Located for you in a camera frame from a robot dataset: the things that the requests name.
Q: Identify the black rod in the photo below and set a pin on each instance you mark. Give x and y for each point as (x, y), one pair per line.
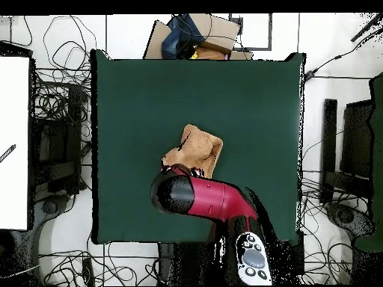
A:
(366, 30)

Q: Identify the white panel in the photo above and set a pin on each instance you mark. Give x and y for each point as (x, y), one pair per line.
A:
(15, 119)

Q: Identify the black chair frame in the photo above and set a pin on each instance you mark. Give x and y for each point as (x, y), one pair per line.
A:
(356, 140)

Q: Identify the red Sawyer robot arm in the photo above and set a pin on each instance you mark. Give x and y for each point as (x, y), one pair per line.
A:
(209, 197)

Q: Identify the orange terry towel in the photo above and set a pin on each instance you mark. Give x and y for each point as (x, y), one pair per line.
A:
(197, 149)

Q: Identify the flat brown cardboard sheet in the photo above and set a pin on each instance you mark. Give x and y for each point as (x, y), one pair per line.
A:
(155, 44)

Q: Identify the brown cardboard box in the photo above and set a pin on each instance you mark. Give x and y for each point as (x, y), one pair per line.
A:
(221, 33)

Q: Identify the black equipment rack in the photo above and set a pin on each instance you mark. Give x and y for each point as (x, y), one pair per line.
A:
(57, 149)

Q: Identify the dark green table cloth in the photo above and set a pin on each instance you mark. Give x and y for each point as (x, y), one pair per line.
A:
(134, 104)

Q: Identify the blue jeans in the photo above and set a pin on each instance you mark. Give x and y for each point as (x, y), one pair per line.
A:
(173, 44)

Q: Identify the grey square floor frame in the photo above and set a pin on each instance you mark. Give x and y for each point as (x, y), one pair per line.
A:
(254, 48)

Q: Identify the black stand base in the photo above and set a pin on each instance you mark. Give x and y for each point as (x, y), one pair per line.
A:
(49, 207)
(347, 215)

